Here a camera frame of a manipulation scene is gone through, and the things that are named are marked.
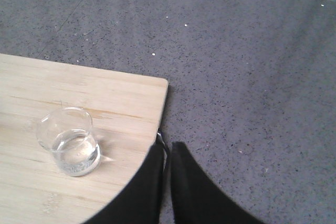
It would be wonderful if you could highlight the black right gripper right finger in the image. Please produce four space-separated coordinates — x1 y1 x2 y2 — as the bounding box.
171 142 260 223

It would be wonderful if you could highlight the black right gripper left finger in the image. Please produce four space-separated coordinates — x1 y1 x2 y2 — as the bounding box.
85 144 166 223

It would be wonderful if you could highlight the clear glass beaker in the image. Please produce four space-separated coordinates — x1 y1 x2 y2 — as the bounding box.
36 106 102 177

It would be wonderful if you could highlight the light wooden cutting board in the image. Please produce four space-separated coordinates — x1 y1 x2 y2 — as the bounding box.
1 54 169 223

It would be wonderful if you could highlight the black metal board handle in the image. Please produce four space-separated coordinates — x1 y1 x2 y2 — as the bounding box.
155 131 170 171

